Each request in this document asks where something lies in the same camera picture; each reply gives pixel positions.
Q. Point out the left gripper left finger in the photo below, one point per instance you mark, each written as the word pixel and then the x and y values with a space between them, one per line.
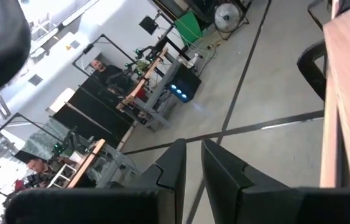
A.
pixel 131 205

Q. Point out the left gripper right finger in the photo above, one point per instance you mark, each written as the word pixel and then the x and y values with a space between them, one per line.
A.
pixel 255 205

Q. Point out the green screen panel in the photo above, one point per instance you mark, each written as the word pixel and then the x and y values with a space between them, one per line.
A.
pixel 188 28

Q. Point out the round grey floor fan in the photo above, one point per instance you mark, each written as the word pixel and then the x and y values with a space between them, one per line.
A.
pixel 227 17

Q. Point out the black computer with blue lights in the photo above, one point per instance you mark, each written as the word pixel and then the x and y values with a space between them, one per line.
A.
pixel 184 84

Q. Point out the thin black metal stand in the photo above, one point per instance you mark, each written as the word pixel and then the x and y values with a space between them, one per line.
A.
pixel 16 119
pixel 106 40

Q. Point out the black monitor screen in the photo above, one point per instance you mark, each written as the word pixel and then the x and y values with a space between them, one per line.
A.
pixel 148 25

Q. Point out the small green desk plant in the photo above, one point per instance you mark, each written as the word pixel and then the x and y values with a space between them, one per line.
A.
pixel 142 66

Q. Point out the black lab desk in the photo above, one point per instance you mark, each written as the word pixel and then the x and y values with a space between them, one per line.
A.
pixel 150 81

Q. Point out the black partition panel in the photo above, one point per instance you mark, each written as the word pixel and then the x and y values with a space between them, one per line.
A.
pixel 97 109

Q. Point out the black lab robot arm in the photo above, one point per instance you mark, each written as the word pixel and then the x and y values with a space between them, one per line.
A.
pixel 70 140
pixel 145 53

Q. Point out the light wooden lab table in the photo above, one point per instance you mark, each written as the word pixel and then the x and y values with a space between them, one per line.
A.
pixel 86 163

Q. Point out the person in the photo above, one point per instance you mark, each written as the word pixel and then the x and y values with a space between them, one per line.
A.
pixel 109 73
pixel 39 169

